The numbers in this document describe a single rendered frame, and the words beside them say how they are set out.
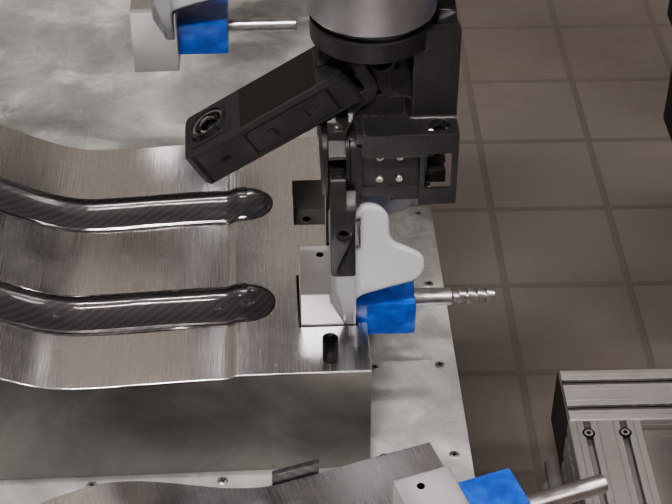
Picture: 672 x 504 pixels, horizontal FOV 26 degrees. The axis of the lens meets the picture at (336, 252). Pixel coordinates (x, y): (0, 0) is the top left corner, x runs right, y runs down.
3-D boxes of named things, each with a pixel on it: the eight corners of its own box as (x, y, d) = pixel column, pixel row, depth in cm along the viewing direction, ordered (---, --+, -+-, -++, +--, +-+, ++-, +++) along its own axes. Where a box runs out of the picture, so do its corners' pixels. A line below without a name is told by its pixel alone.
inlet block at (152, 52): (296, 36, 121) (295, -22, 118) (298, 69, 117) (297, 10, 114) (138, 39, 120) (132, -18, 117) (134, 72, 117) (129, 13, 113)
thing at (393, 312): (486, 300, 102) (492, 240, 98) (496, 349, 98) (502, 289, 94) (299, 305, 101) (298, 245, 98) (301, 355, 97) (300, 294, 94)
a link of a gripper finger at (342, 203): (357, 286, 89) (356, 153, 85) (332, 287, 89) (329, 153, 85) (352, 252, 93) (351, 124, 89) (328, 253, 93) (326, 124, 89)
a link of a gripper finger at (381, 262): (425, 341, 92) (427, 209, 88) (332, 345, 92) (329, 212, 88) (420, 318, 95) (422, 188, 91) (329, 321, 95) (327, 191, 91)
